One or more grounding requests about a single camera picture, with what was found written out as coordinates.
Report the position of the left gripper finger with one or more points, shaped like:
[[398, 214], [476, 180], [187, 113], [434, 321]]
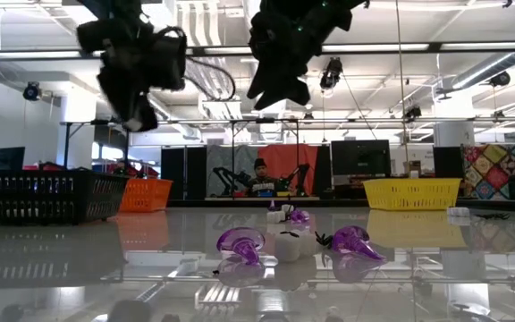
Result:
[[115, 100], [143, 109]]

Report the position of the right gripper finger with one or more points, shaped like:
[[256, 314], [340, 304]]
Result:
[[295, 91], [262, 89]]

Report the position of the purple translucent witch hat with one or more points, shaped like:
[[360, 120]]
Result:
[[272, 206], [300, 216], [239, 239], [351, 239]]

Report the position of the black plastic spider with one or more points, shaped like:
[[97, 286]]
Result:
[[324, 239], [492, 216], [289, 216]]

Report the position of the black background robot arm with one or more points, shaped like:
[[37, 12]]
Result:
[[302, 172], [228, 174]]

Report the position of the orange curtain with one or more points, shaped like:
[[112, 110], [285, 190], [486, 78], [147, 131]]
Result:
[[284, 154]]

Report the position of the black partition panel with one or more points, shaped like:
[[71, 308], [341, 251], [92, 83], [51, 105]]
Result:
[[196, 172], [172, 172]]

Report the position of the grey curtain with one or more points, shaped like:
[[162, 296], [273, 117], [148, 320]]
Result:
[[222, 156]]

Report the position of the orange plastic basket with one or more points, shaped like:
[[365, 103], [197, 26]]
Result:
[[148, 194]]

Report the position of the seated person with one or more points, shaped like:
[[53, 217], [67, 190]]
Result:
[[261, 176]]

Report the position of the large black monitor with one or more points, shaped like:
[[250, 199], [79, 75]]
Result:
[[360, 156]]

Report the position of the red plastic bin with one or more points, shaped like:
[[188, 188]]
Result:
[[43, 166]]

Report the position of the black plastic basket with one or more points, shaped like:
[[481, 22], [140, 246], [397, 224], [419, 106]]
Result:
[[38, 197]]

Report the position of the small black monitor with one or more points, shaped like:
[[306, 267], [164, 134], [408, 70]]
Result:
[[5, 157]]

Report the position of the brown cardboard box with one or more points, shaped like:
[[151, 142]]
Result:
[[413, 166]]

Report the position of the yellow plastic basket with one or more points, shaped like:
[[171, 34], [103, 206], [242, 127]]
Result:
[[411, 193]]

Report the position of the black square panel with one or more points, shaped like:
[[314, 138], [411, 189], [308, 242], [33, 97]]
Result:
[[447, 161]]

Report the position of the colourful patchwork quilt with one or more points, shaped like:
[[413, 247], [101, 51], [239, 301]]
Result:
[[499, 170]]

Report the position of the black aluminium table frame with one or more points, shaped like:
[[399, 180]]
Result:
[[239, 202]]

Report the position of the black overhead frame bar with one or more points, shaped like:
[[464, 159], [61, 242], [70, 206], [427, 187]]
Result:
[[435, 45]]

